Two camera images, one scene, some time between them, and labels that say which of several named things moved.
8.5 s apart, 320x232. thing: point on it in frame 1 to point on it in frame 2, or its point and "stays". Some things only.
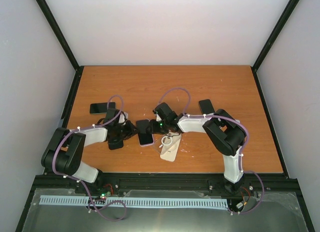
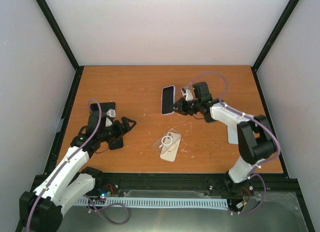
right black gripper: (151, 124) to (179, 104)
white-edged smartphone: (146, 144) to (168, 100)
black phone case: (115, 143) stays
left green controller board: (104, 192) stays
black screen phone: (145, 138) to (167, 100)
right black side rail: (272, 124) stays
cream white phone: (170, 147) stays
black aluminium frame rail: (193, 184) stays
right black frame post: (278, 27) stays
